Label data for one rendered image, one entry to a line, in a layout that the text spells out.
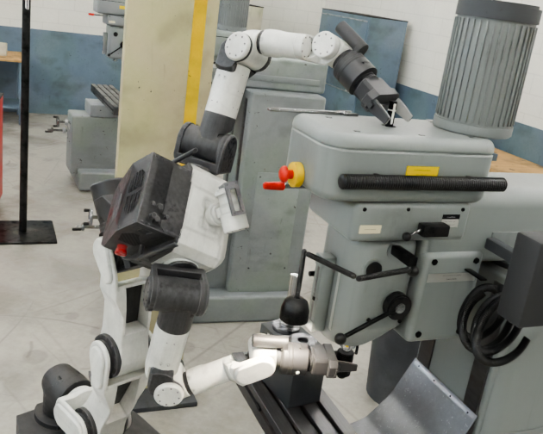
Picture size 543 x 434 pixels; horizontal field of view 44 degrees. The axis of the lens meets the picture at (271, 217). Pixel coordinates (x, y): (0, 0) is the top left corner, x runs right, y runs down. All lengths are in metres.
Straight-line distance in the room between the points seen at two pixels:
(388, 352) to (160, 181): 2.42
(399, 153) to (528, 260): 0.37
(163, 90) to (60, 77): 7.36
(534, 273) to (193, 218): 0.83
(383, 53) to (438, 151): 7.45
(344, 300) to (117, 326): 0.76
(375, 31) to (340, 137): 7.46
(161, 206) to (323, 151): 0.45
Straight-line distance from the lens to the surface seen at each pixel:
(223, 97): 1.87
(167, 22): 3.22
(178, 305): 1.70
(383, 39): 9.02
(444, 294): 1.82
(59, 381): 2.62
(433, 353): 2.20
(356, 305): 1.72
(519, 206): 1.87
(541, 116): 7.34
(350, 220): 1.59
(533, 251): 1.60
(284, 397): 2.18
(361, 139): 1.52
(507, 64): 1.74
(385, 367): 3.95
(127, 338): 2.17
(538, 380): 2.10
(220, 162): 1.85
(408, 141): 1.58
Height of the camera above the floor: 2.17
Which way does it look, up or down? 18 degrees down
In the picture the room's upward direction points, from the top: 8 degrees clockwise
